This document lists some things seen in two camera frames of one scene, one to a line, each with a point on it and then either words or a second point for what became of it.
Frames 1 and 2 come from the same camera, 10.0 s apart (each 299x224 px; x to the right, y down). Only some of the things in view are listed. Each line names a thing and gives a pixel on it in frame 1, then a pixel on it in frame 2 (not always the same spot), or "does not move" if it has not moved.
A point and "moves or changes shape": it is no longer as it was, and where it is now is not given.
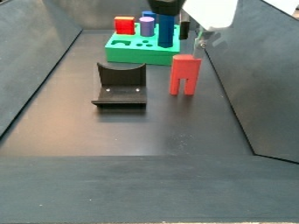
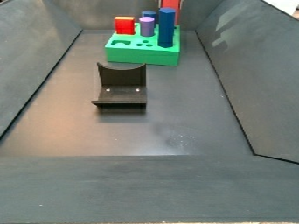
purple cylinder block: x=147 y=26 does not move
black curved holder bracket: x=123 y=87 does not move
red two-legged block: x=184 y=69 moves or changes shape
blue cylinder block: x=150 y=14 does not move
